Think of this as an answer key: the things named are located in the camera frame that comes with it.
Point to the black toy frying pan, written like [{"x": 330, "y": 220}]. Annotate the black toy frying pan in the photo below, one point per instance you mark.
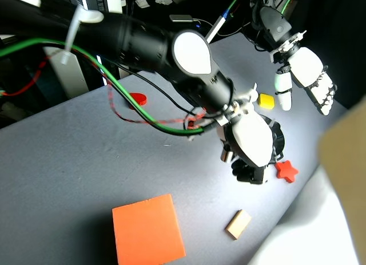
[{"x": 278, "y": 139}]

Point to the beige cardboard piece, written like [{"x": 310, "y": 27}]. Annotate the beige cardboard piece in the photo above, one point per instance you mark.
[{"x": 346, "y": 162}]

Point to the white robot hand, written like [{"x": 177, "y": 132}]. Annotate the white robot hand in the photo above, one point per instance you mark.
[
  {"x": 306, "y": 67},
  {"x": 251, "y": 139}
]

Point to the white blurred rounded cover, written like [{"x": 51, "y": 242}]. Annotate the white blurred rounded cover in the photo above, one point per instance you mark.
[{"x": 308, "y": 227}]

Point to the grey flat device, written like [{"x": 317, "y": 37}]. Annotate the grey flat device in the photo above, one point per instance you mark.
[{"x": 181, "y": 18}]

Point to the orange box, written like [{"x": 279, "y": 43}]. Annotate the orange box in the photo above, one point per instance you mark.
[{"x": 147, "y": 230}]

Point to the red heart block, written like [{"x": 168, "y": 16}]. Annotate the red heart block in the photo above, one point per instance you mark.
[{"x": 140, "y": 99}]

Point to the red star block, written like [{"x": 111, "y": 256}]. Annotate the red star block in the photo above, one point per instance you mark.
[{"x": 286, "y": 171}]

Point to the light wooden rectangular block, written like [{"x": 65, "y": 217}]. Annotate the light wooden rectangular block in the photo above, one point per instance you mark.
[{"x": 238, "y": 224}]

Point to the yellow block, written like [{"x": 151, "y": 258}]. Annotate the yellow block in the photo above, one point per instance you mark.
[{"x": 266, "y": 101}]

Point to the white power strip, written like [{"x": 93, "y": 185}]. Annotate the white power strip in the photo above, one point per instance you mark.
[{"x": 215, "y": 29}]

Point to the small white object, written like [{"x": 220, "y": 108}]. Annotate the small white object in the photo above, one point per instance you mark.
[{"x": 142, "y": 2}]

